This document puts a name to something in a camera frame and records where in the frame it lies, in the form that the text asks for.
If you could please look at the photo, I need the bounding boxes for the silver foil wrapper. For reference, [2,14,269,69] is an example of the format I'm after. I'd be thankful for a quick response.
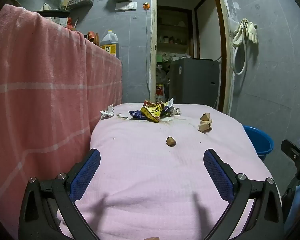
[162,97,182,117]

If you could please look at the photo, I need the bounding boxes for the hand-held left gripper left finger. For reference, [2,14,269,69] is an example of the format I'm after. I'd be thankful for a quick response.
[18,148,102,240]

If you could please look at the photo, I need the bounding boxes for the white paper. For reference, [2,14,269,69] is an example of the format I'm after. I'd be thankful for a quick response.
[100,104,115,120]

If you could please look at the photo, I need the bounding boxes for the wooden door frame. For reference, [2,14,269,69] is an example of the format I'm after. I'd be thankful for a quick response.
[149,0,234,115]

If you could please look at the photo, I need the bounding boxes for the pink tablecloth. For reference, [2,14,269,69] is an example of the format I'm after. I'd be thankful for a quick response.
[56,102,282,240]

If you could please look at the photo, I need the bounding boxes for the grey cabinet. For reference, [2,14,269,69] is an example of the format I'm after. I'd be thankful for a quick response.
[169,58,220,108]

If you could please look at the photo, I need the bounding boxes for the pink striped towel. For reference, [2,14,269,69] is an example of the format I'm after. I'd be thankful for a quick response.
[0,4,123,240]

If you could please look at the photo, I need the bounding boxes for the large cooking oil bottle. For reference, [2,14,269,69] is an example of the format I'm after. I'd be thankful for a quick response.
[100,29,119,57]

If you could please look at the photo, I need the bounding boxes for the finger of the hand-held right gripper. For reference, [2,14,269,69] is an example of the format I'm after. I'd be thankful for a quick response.
[281,139,300,164]

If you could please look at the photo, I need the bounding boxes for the metal utensil holder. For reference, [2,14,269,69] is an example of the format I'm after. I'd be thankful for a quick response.
[51,17,67,27]

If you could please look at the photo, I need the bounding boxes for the cream rubber gloves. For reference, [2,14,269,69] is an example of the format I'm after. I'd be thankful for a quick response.
[247,21,258,43]

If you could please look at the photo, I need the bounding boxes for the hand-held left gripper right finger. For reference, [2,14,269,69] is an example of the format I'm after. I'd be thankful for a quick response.
[203,148,284,240]

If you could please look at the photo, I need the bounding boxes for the red white bag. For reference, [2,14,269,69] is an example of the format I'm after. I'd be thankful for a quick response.
[155,84,165,102]

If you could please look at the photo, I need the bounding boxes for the wooden shelf unit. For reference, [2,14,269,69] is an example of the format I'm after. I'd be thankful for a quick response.
[157,6,193,53]

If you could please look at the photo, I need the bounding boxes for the clear plastic bag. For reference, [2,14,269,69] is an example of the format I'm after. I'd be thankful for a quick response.
[229,2,240,33]

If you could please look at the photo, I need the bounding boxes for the white cable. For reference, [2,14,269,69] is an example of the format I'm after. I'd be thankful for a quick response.
[145,10,152,93]

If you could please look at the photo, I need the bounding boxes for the wall socket plate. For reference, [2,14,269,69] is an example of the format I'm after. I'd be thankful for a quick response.
[115,2,138,12]

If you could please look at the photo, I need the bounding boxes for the yellow red snack wrapper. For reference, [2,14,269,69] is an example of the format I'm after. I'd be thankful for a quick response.
[140,99,165,123]

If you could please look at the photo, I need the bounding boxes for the black pan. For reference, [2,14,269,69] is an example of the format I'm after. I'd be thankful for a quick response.
[34,9,70,18]

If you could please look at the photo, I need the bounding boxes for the blue plastic bucket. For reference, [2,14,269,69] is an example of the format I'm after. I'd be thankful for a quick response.
[242,125,275,162]

